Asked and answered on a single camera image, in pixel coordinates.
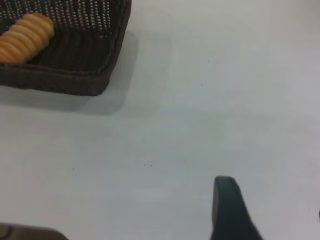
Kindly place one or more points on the dark brown wicker basket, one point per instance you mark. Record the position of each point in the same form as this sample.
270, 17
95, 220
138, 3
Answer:
75, 80

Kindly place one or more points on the ridged orange bread roll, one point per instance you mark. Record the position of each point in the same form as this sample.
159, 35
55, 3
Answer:
25, 40

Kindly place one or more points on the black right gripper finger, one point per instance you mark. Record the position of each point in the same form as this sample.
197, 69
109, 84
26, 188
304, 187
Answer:
230, 212

